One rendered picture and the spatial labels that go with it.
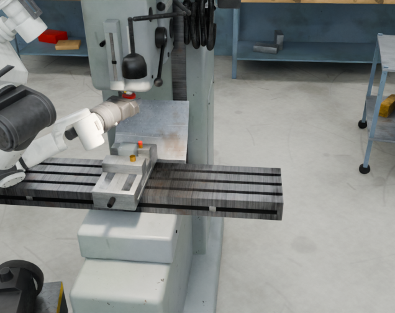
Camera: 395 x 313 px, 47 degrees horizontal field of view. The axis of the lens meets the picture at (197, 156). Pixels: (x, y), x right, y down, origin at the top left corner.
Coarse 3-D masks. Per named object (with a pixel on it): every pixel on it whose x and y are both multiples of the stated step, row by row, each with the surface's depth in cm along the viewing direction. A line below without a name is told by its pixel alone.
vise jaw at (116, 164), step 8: (104, 160) 166; (112, 160) 165; (120, 160) 165; (128, 160) 165; (136, 160) 165; (144, 160) 166; (104, 168) 165; (112, 168) 165; (120, 168) 164; (128, 168) 164; (136, 168) 163; (144, 168) 166
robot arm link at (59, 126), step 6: (84, 108) 141; (72, 114) 139; (78, 114) 137; (84, 114) 138; (60, 120) 137; (66, 120) 137; (72, 120) 137; (54, 126) 138; (60, 126) 136; (54, 132) 137; (60, 132) 137; (54, 138) 137; (60, 138) 137; (60, 144) 137; (60, 150) 139
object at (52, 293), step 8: (48, 288) 197; (56, 288) 197; (40, 296) 194; (48, 296) 194; (56, 296) 194; (64, 296) 204; (40, 304) 190; (48, 304) 190; (56, 304) 190; (64, 304) 203; (40, 312) 186; (48, 312) 186; (56, 312) 186; (64, 312) 202
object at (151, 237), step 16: (96, 224) 164; (112, 224) 164; (128, 224) 164; (144, 224) 164; (160, 224) 164; (176, 224) 169; (80, 240) 162; (96, 240) 161; (112, 240) 160; (128, 240) 160; (144, 240) 159; (160, 240) 158; (176, 240) 171; (96, 256) 165; (112, 256) 164; (128, 256) 164; (144, 256) 163; (160, 256) 162
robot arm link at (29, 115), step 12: (12, 108) 108; (24, 108) 109; (36, 108) 110; (12, 120) 105; (24, 120) 107; (36, 120) 110; (48, 120) 114; (24, 132) 107; (36, 132) 112; (24, 144) 116
